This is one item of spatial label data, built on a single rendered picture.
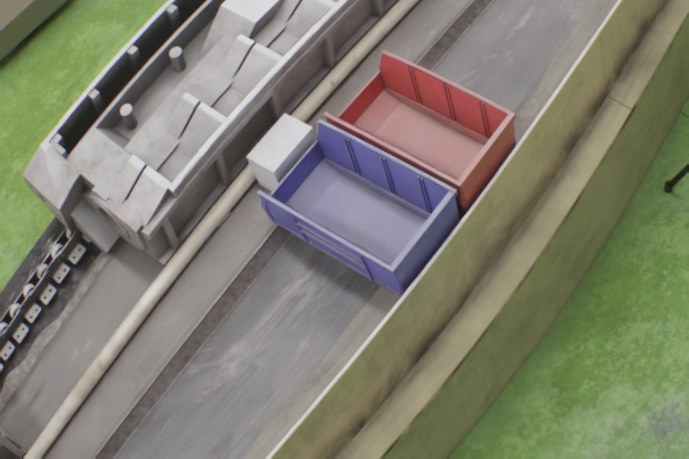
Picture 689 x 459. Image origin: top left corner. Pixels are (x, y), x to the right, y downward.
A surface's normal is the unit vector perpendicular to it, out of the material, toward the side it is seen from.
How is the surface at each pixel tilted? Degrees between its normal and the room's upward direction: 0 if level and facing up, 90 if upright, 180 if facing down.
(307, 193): 29
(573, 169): 0
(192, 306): 0
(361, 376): 91
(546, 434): 0
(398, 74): 88
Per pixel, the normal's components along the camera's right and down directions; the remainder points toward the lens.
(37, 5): 0.63, 0.58
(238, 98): -0.07, -0.44
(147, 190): -0.27, -0.18
